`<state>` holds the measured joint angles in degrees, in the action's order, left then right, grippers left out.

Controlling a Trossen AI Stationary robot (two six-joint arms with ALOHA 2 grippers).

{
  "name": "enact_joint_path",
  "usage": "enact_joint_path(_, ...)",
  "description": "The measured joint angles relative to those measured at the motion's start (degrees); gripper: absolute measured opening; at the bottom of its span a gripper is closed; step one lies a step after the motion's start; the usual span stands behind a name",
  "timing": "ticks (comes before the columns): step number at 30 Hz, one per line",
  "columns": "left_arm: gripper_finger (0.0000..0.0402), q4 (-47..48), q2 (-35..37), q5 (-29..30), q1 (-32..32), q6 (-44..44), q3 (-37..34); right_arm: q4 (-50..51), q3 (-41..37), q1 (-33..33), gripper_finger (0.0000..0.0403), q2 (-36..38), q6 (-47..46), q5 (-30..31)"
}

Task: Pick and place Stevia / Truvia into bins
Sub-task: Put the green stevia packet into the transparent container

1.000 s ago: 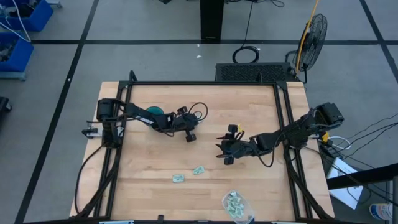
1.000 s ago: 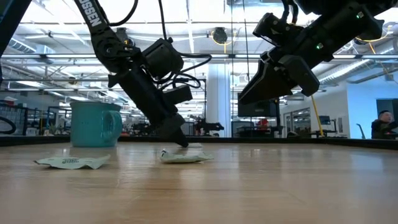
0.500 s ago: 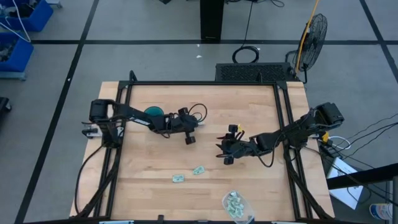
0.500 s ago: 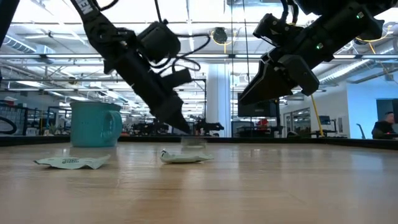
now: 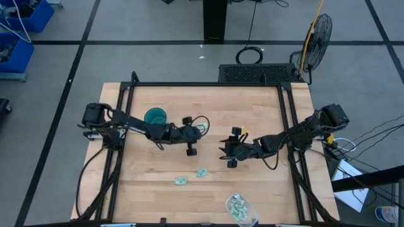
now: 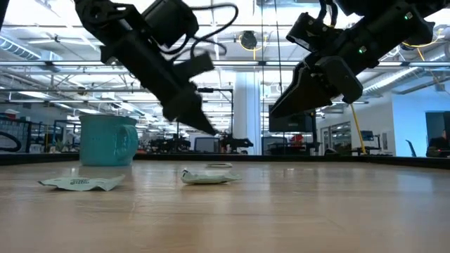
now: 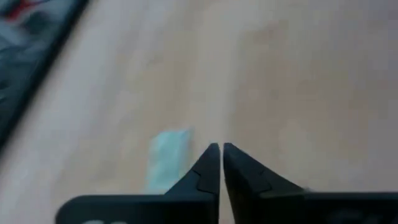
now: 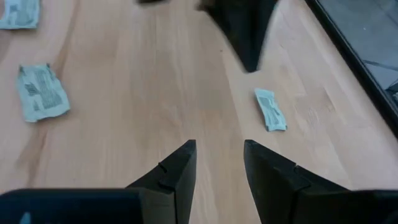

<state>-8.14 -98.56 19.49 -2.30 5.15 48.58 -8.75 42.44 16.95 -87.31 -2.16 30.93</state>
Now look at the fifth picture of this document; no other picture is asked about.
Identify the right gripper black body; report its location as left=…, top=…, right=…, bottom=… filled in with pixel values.
left=225, top=126, right=257, bottom=169

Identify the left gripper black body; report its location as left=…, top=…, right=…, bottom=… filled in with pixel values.
left=172, top=116, right=204, bottom=157

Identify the teal plastic cup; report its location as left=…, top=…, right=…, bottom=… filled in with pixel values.
left=143, top=107, right=168, bottom=125

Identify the clear plastic bin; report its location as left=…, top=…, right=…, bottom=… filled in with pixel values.
left=225, top=192, right=259, bottom=227

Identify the black perforated computer case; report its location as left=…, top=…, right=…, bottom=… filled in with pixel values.
left=218, top=62, right=301, bottom=84

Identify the white paper booklet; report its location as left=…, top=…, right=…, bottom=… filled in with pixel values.
left=331, top=158, right=370, bottom=213

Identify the black pillar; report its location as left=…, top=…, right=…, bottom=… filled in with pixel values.
left=203, top=0, right=229, bottom=42

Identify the black metal beam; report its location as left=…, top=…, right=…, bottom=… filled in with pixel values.
left=331, top=165, right=404, bottom=193

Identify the black floor fan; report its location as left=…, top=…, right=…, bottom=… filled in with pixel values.
left=289, top=13, right=333, bottom=85

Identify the white blue shoe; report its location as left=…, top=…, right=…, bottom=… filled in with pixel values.
left=374, top=205, right=400, bottom=224

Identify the black chair base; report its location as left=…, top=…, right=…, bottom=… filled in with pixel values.
left=0, top=98, right=13, bottom=115

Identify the blue storage bin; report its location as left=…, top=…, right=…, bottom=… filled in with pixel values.
left=0, top=32, right=35, bottom=75
left=0, top=0, right=56, bottom=33

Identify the black aluminium table frame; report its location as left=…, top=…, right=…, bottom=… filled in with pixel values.
left=75, top=71, right=340, bottom=223

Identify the black coiled floor cable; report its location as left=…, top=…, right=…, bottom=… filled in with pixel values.
left=235, top=0, right=264, bottom=66

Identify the white looped cable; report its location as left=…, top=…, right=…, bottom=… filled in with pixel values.
left=333, top=137, right=357, bottom=153

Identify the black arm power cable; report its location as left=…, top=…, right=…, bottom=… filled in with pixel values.
left=74, top=146, right=107, bottom=219

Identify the black floor cable bundle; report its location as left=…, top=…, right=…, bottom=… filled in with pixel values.
left=328, top=113, right=404, bottom=211

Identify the thin white cable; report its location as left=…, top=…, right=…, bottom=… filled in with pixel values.
left=0, top=0, right=33, bottom=44

